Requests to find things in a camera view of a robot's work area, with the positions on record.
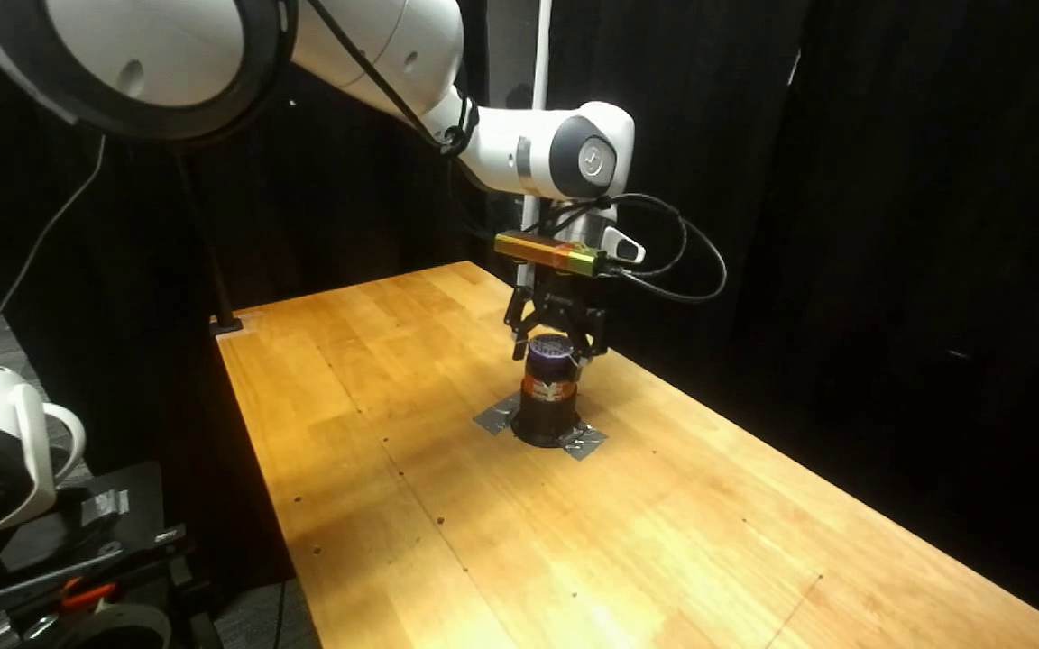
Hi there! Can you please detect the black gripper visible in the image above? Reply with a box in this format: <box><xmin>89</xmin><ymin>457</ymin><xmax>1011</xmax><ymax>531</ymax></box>
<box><xmin>506</xmin><ymin>270</ymin><xmax>611</xmax><ymax>362</ymax></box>

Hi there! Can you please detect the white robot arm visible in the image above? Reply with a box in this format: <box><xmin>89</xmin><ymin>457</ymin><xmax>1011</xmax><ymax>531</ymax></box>
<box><xmin>0</xmin><ymin>0</ymin><xmax>634</xmax><ymax>214</ymax></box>

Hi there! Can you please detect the dark cup with orange band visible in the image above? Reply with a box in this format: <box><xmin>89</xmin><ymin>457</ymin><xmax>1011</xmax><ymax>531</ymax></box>
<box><xmin>516</xmin><ymin>355</ymin><xmax>582</xmax><ymax>449</ymax></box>

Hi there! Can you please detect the white vertical pole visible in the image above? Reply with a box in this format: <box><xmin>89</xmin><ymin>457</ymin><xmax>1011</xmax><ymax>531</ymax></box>
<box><xmin>516</xmin><ymin>0</ymin><xmax>557</xmax><ymax>289</ymax></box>

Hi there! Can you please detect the grey pole base clamp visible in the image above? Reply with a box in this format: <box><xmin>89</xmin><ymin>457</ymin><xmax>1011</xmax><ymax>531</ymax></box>
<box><xmin>208</xmin><ymin>317</ymin><xmax>242</xmax><ymax>336</ymax></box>

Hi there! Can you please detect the black equipment cart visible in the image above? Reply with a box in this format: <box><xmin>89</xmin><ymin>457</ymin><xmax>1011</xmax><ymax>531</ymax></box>
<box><xmin>0</xmin><ymin>461</ymin><xmax>225</xmax><ymax>649</ymax></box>

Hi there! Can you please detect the orange wrist camera bar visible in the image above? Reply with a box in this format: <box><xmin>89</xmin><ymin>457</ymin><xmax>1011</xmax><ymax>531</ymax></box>
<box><xmin>494</xmin><ymin>232</ymin><xmax>604</xmax><ymax>277</ymax></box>

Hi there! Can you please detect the black looped cable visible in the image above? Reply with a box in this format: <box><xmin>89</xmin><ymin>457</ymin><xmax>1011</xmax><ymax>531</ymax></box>
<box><xmin>548</xmin><ymin>188</ymin><xmax>732</xmax><ymax>307</ymax></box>

